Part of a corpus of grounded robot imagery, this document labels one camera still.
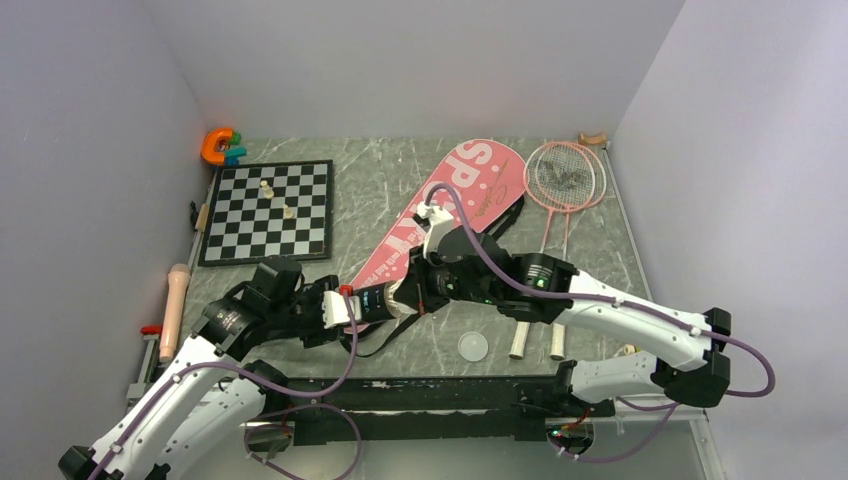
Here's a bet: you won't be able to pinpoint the pink racket bag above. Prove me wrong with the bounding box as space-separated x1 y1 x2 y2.
352 139 525 289

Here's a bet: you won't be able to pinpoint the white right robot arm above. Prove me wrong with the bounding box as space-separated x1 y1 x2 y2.
387 253 730 415

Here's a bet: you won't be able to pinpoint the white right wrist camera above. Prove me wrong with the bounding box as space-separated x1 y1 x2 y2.
413 202 455 257

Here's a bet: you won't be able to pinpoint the orange teal toy blocks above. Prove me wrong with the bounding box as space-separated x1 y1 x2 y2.
200 127 247 167

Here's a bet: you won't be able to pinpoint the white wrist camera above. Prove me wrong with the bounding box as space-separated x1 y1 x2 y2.
322 291 362 329
413 202 455 257

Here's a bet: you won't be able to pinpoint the small wooden arch block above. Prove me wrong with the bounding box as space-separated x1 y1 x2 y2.
578 132 609 148

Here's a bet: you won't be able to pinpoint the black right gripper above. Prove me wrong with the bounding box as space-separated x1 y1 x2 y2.
393 241 498 314

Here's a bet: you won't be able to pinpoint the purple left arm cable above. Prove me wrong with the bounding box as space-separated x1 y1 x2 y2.
86 291 364 480

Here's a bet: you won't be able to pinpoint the black shuttlecock tube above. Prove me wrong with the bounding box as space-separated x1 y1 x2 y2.
354 281 408 324

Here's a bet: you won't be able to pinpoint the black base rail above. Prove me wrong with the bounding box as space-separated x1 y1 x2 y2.
265 375 615 446

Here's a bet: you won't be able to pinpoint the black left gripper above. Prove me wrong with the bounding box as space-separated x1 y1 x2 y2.
269 275 345 347

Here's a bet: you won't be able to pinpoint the translucent tube lid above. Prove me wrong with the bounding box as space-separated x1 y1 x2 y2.
457 331 489 362

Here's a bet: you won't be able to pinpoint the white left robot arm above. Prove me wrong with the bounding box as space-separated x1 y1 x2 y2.
58 257 361 479

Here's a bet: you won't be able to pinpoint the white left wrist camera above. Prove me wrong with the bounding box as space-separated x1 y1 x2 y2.
322 291 362 329

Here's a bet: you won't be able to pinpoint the black white chessboard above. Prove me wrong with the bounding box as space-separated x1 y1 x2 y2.
197 159 334 267

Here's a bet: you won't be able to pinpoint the red clamp knob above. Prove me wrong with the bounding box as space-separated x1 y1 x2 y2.
140 325 163 336

